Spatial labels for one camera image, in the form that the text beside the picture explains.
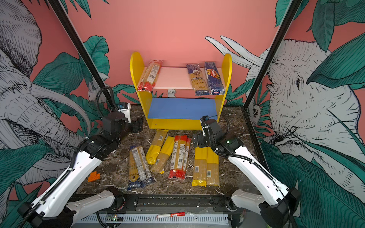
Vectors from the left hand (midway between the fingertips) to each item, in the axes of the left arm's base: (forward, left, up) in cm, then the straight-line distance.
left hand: (137, 115), depth 70 cm
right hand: (-6, -31, -10) cm, 33 cm away
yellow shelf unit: (+31, -16, -24) cm, 42 cm away
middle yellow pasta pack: (-11, -9, -30) cm, 33 cm away
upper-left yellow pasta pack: (-5, -3, -31) cm, 32 cm away
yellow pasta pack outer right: (-18, -40, -31) cm, 54 cm away
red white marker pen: (-39, -20, -32) cm, 54 cm away
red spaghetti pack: (-10, -20, -28) cm, 36 cm away
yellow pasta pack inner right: (-16, -32, -31) cm, 48 cm away
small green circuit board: (-39, +14, -33) cm, 53 cm away
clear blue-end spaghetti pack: (-18, +3, -29) cm, 35 cm away
